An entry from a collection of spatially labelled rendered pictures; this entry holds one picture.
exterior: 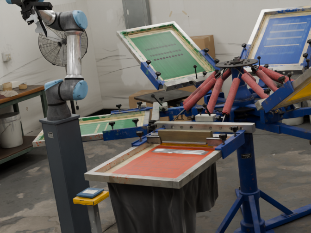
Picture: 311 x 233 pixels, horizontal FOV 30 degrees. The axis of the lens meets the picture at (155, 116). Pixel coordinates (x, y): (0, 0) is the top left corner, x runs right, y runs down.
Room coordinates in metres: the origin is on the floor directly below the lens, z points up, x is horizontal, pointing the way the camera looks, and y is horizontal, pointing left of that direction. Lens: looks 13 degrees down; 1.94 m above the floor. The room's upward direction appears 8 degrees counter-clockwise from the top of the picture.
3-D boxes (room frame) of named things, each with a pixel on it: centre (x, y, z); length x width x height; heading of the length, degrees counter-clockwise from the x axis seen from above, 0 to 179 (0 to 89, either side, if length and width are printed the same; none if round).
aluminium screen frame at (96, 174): (3.13, -0.04, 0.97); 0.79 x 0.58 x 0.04; 147
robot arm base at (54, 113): (3.50, 0.59, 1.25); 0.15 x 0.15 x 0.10
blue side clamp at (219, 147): (3.18, -0.40, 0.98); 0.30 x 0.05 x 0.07; 147
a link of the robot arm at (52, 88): (3.49, 0.58, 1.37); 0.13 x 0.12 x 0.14; 65
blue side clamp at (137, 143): (3.48, 0.06, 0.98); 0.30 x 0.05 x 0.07; 147
